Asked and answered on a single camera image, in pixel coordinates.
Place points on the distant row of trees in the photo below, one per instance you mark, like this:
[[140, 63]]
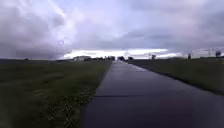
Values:
[[113, 58]]

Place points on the pale building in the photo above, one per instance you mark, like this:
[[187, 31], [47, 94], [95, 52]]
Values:
[[81, 58]]

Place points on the dark grey paved path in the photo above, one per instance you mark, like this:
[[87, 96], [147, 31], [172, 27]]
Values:
[[140, 106]]

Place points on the grass field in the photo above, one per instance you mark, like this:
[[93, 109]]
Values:
[[196, 71], [43, 90]]

